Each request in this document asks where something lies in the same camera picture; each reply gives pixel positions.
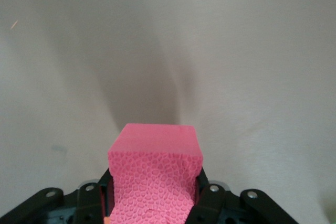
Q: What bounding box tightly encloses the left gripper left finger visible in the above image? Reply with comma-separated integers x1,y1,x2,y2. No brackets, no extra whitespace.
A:
5,167,116,224

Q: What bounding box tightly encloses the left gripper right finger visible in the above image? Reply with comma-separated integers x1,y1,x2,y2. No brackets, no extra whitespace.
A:
190,168,296,224

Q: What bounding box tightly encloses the red foam cube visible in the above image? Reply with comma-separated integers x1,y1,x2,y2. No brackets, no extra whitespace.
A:
107,123,203,224

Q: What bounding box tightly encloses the brown table mat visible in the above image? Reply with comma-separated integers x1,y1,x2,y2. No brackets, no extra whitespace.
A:
0,0,336,224

